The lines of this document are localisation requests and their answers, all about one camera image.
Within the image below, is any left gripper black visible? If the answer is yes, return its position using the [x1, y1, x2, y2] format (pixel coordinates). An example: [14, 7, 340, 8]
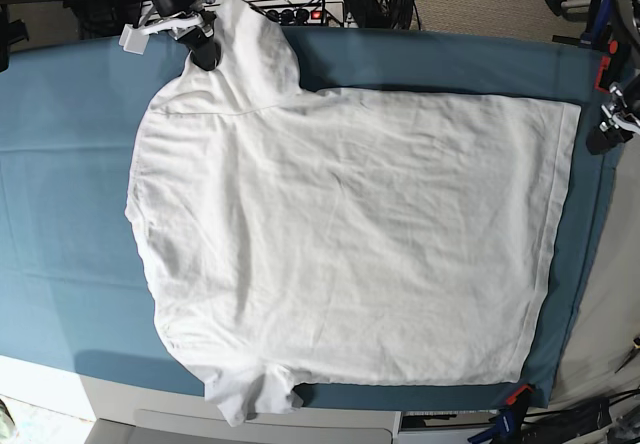
[586, 81, 639, 155]

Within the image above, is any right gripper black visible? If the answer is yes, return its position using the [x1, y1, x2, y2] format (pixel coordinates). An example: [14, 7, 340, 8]
[168, 9, 221, 71]

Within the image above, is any white T-shirt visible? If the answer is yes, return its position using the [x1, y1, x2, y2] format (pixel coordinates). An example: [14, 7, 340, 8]
[125, 0, 581, 426]

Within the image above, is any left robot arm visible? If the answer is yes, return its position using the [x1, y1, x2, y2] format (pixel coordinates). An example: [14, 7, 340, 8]
[586, 0, 639, 155]

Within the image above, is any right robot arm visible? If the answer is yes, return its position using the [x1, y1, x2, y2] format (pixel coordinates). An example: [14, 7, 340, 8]
[144, 0, 221, 71]

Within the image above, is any orange clamp top right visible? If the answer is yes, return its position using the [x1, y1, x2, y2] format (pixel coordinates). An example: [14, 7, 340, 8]
[594, 39, 631, 93]

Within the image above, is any black power strip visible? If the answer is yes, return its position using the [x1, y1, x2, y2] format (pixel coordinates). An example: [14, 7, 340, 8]
[252, 5, 345, 28]

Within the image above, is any teal table cloth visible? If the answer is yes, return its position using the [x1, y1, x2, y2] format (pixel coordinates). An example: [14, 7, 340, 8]
[1, 27, 620, 406]

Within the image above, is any orange blue clamp bottom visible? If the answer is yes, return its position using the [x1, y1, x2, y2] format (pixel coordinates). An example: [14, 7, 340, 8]
[467, 384, 534, 444]

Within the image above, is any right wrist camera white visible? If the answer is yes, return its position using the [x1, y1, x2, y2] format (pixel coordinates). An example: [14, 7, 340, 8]
[119, 24, 149, 55]

